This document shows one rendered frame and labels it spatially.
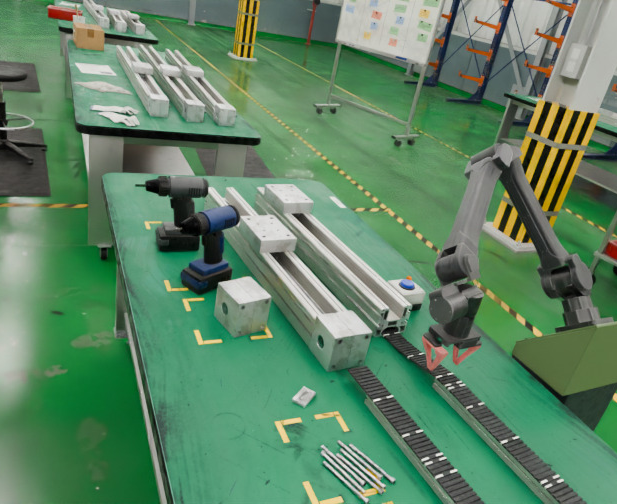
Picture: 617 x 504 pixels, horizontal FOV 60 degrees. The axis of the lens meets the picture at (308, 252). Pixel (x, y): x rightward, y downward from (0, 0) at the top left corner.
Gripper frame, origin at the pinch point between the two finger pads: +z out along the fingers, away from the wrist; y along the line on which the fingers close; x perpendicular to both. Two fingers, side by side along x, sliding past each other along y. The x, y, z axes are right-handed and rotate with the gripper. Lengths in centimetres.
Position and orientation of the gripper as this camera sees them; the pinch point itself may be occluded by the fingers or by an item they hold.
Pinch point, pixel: (443, 363)
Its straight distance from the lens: 129.2
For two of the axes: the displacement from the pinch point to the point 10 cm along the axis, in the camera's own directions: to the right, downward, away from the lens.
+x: 4.7, 4.7, -7.5
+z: -1.8, 8.8, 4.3
